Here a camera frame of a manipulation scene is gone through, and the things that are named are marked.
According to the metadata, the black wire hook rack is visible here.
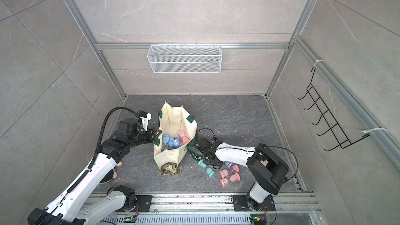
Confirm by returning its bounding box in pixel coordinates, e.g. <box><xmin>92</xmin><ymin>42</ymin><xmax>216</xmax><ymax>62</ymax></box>
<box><xmin>298</xmin><ymin>68</ymin><xmax>370</xmax><ymax>152</ymax></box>

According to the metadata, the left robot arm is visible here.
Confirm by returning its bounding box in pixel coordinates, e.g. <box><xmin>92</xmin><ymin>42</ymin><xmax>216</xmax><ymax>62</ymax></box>
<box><xmin>27</xmin><ymin>107</ymin><xmax>161</xmax><ymax>225</ymax></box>

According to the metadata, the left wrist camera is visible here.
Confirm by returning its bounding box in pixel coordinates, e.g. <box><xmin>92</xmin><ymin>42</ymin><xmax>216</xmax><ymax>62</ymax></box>
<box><xmin>138</xmin><ymin>110</ymin><xmax>152</xmax><ymax>131</ymax></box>

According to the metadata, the blue hourglass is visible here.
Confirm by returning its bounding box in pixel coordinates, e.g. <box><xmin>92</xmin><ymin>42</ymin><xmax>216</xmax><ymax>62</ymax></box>
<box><xmin>168</xmin><ymin>139</ymin><xmax>180</xmax><ymax>149</ymax></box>

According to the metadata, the pink hourglass small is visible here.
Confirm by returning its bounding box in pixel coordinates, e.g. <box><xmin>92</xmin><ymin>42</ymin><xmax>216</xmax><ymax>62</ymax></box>
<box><xmin>219</xmin><ymin>169</ymin><xmax>229</xmax><ymax>179</ymax></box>

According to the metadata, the cream canvas tote bag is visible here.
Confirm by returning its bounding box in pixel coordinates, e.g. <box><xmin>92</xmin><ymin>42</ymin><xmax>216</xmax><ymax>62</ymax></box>
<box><xmin>154</xmin><ymin>103</ymin><xmax>198</xmax><ymax>176</ymax></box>

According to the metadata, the teal hourglass front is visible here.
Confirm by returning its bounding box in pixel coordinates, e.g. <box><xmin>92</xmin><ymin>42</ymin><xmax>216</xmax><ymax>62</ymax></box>
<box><xmin>206</xmin><ymin>168</ymin><xmax>215</xmax><ymax>178</ymax></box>

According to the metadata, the pink toy at left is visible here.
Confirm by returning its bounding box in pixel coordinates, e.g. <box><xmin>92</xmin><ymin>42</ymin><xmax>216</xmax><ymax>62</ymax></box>
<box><xmin>102</xmin><ymin>160</ymin><xmax>123</xmax><ymax>183</ymax></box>

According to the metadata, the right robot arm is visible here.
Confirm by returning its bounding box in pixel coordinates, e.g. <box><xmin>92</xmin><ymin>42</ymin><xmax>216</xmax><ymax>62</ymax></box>
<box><xmin>190</xmin><ymin>134</ymin><xmax>299</xmax><ymax>211</ymax></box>

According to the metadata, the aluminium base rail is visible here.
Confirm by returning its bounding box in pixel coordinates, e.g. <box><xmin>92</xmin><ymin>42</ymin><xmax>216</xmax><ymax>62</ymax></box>
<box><xmin>99</xmin><ymin>192</ymin><xmax>326</xmax><ymax>225</ymax></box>

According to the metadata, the white wire mesh basket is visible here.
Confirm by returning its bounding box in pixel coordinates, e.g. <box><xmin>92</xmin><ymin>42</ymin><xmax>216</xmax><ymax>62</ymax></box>
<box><xmin>147</xmin><ymin>44</ymin><xmax>223</xmax><ymax>74</ymax></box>

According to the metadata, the teal hourglass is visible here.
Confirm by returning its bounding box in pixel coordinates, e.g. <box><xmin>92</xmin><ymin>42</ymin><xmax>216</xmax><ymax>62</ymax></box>
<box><xmin>198</xmin><ymin>160</ymin><xmax>207</xmax><ymax>168</ymax></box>
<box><xmin>206</xmin><ymin>168</ymin><xmax>215</xmax><ymax>178</ymax></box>

